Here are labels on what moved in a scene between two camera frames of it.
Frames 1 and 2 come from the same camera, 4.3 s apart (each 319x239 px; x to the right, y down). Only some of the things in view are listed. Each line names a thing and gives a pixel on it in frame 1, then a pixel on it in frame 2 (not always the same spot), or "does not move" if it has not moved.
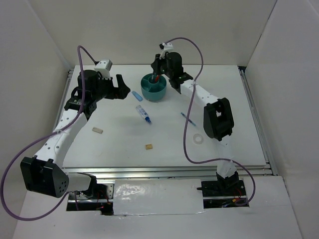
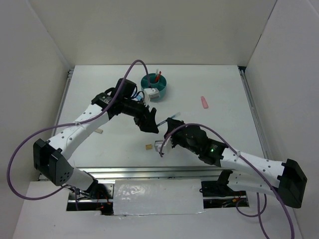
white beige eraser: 97,130 does not move
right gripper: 156,67 -> 173,123
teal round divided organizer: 153,92 does not move
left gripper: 120,92 -> 146,121
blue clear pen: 189,120 -> 173,117
